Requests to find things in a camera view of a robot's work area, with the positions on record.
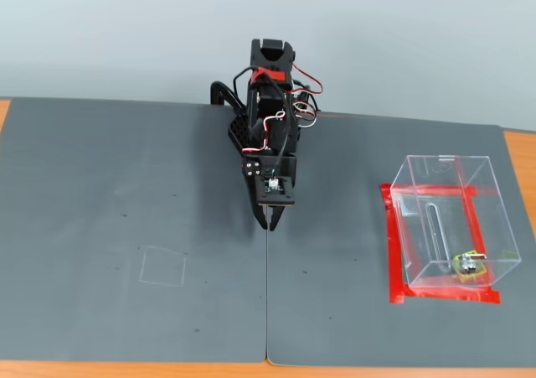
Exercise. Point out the metal box latch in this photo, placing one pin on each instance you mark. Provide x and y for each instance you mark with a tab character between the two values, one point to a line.
467	264

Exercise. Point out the black table clamp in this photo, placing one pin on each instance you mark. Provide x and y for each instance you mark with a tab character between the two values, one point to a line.
218	91

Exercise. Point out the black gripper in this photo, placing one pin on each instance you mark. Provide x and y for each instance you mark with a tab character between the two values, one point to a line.
252	189

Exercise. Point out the red tape on arm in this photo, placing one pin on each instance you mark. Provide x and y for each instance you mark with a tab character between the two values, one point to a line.
274	75

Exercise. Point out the black wrist camera board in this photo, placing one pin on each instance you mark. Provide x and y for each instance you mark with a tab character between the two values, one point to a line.
282	193

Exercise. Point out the transparent acrylic box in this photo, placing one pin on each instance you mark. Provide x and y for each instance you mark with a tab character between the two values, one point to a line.
456	219

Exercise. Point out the grey table mat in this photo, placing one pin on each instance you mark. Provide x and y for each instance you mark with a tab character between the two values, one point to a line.
343	248
104	210

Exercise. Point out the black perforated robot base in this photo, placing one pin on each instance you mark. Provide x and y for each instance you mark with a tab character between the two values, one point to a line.
236	133

